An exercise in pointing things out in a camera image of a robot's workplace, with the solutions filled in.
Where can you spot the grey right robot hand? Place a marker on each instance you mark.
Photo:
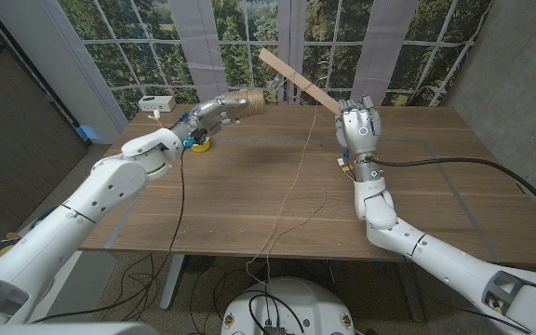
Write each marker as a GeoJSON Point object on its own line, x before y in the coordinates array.
{"type": "Point", "coordinates": [361, 130]}

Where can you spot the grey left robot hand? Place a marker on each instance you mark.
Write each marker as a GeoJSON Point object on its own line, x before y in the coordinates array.
{"type": "Point", "coordinates": [207, 116]}

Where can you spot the jute twine spool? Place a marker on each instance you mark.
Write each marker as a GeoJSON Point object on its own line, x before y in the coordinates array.
{"type": "Point", "coordinates": [251, 104]}

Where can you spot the thin jute thread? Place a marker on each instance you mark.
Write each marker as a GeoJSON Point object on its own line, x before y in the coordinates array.
{"type": "Point", "coordinates": [301, 163]}
{"type": "Point", "coordinates": [291, 228]}

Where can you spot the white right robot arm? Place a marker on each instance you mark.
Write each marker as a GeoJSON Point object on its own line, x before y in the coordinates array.
{"type": "Point", "coordinates": [435, 260]}

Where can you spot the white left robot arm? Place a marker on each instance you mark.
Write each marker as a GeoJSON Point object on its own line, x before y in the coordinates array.
{"type": "Point", "coordinates": [100, 191]}

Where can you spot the small yellow cup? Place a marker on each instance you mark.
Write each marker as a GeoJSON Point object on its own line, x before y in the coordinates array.
{"type": "Point", "coordinates": [201, 148]}

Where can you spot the white power strip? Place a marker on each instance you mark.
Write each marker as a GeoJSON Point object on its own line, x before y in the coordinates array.
{"type": "Point", "coordinates": [156, 103]}

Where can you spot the printed window backdrop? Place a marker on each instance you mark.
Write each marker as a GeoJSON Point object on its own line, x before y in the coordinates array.
{"type": "Point", "coordinates": [231, 42]}

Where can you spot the white table leg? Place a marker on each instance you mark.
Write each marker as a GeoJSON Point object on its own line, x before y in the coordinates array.
{"type": "Point", "coordinates": [172, 281]}

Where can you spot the grey table leg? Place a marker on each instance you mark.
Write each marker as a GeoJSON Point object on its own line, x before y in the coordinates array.
{"type": "Point", "coordinates": [411, 293]}

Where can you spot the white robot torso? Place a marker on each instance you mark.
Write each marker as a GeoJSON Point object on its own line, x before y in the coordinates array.
{"type": "Point", "coordinates": [291, 307]}

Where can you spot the blue object by wall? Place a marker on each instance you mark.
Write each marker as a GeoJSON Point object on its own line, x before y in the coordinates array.
{"type": "Point", "coordinates": [86, 132]}

